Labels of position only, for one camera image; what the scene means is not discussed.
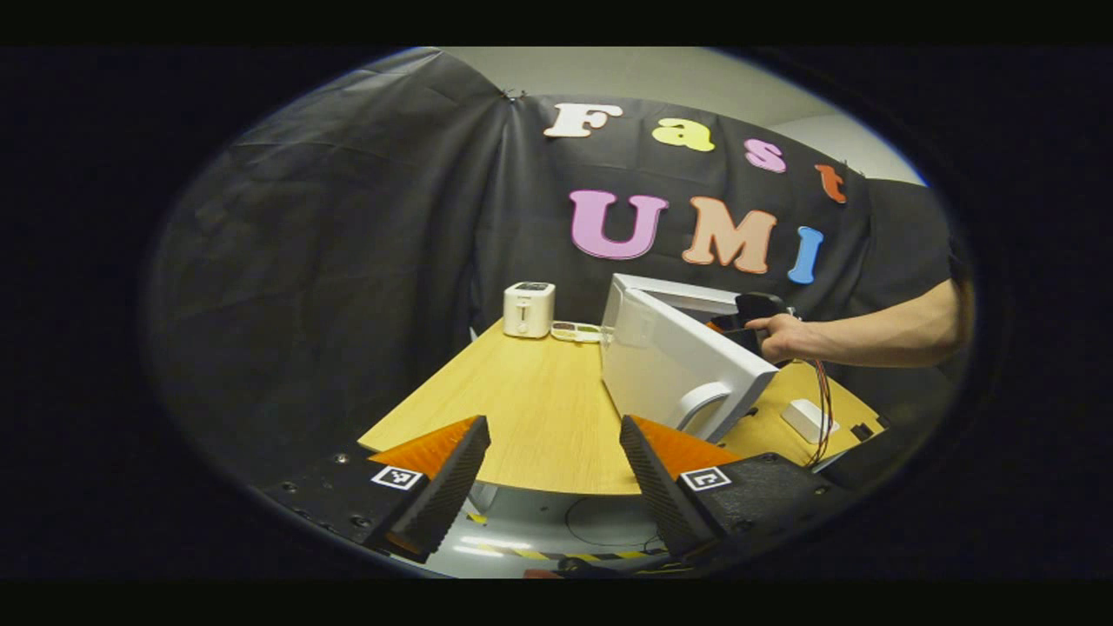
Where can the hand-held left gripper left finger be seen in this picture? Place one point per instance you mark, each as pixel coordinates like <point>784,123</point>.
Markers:
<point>448,496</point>

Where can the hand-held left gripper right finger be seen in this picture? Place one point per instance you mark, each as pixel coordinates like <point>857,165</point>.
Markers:
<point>661,496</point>

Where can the white microwave oven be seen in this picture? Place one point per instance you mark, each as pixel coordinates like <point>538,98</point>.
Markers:
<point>669,365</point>

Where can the white table leg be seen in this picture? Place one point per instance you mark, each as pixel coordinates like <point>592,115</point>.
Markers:
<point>483,497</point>

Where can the white plastic tray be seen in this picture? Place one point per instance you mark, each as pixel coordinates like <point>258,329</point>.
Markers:
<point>809,419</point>

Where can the small black block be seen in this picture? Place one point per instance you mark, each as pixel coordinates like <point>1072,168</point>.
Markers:
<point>861,431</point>

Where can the white toaster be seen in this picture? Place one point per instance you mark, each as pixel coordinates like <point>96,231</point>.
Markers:
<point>528,311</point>

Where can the black backdrop cloth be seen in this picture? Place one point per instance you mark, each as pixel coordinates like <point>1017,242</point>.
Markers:
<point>304,261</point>

